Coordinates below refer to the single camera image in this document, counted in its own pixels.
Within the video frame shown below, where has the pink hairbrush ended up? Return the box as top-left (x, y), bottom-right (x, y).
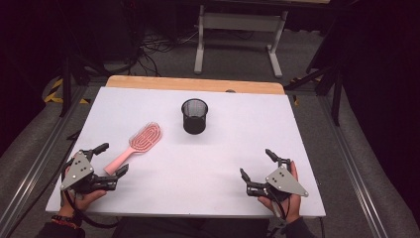
top-left (103, 121), bottom-right (163, 177)

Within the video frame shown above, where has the dark beaded bracelet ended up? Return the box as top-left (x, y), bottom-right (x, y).
top-left (50, 213), bottom-right (83, 230)

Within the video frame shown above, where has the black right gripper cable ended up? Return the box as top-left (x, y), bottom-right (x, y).
top-left (267, 192), bottom-right (292, 238)

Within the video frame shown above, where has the person's left hand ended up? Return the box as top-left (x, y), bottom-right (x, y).
top-left (58, 166), bottom-right (108, 217)

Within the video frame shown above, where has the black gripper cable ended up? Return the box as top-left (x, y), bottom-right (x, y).
top-left (267, 192), bottom-right (292, 238)
top-left (60, 158), bottom-right (121, 230)

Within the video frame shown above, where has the person's dark lap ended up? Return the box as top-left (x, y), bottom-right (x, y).
top-left (111, 217), bottom-right (271, 238)

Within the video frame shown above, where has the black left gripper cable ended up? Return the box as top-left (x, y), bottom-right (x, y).
top-left (60, 158), bottom-right (121, 230)

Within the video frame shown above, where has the yellow black hazard tape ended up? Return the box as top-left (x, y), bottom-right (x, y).
top-left (44, 77), bottom-right (91, 105)

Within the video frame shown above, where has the white table cover board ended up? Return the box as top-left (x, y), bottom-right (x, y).
top-left (45, 86), bottom-right (327, 219)

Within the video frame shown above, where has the aluminium floor rail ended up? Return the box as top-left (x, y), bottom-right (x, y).
top-left (0, 85), bottom-right (89, 234)
top-left (317, 94), bottom-right (390, 238)

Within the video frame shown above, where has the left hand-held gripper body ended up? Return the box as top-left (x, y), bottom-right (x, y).
top-left (59, 149), bottom-right (119, 195)

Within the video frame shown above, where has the black metal stand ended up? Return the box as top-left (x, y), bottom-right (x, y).
top-left (284, 62), bottom-right (345, 127)
top-left (58, 54), bottom-right (112, 118)

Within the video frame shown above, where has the bundle of black floor cables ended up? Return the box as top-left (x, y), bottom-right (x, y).
top-left (132, 28), bottom-right (199, 77)

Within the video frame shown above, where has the black mesh pen holder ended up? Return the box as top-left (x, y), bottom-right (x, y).
top-left (180, 97), bottom-right (209, 136)

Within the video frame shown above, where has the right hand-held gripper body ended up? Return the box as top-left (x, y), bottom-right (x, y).
top-left (246, 158), bottom-right (310, 203)

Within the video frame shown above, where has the grey metal desk frame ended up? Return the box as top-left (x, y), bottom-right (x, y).
top-left (193, 0), bottom-right (331, 79)

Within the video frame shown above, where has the person's right hand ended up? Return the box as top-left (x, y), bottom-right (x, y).
top-left (258, 161), bottom-right (302, 224)

